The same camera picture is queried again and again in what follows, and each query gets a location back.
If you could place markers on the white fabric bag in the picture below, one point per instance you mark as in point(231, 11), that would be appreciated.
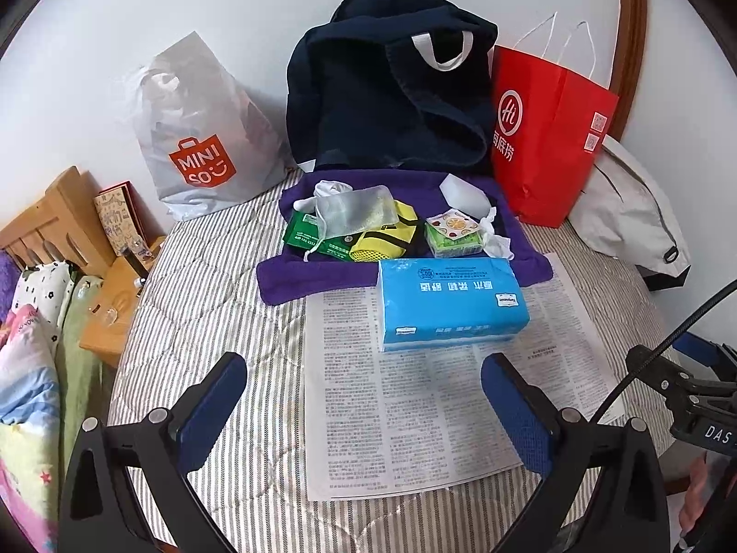
point(622, 207)

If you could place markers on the white plastic shopping bag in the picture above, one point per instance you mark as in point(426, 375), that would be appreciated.
point(201, 121)

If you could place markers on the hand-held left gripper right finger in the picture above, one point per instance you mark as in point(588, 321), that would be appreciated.
point(518, 415)

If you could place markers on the white sock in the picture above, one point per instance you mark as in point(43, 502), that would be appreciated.
point(331, 189)

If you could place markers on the newspaper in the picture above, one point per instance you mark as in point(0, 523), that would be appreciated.
point(403, 415)

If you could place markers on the navy blue backpack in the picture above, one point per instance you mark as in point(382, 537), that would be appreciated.
point(357, 103)

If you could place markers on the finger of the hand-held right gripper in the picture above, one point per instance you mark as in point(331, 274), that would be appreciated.
point(708, 351)
point(679, 381)

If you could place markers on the brown patterned book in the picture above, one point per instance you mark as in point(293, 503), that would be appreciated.
point(115, 219)

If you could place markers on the purple fuzzy blanket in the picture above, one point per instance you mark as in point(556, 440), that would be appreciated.
point(6, 288)

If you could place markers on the wooden headboard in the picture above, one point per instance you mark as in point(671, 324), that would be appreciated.
point(52, 213)

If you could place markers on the blue tissue box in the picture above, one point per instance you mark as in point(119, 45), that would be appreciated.
point(449, 299)

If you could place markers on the person's right hand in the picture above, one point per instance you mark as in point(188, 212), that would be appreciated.
point(696, 489)

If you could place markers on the white floral pillow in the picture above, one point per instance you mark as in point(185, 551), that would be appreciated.
point(40, 294)

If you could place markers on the black box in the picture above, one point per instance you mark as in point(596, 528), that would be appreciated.
point(662, 280)

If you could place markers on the white foam block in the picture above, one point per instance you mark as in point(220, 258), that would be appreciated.
point(466, 193)

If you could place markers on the fruit print packet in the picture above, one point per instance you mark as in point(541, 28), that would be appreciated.
point(455, 224)

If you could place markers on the purple towel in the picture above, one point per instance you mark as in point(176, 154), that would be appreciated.
point(322, 279)

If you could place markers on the colourful printed bedding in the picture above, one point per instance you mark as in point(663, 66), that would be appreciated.
point(34, 415)

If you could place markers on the wooden door frame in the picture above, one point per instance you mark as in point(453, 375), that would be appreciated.
point(630, 40)

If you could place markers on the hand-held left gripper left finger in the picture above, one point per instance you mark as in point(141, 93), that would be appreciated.
point(210, 409)

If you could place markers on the red paper bag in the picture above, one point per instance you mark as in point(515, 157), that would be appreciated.
point(547, 173)

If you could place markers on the dark green tissue pack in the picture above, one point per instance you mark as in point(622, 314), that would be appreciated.
point(302, 230)

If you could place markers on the yellow pouch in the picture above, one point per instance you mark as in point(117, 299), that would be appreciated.
point(374, 242)

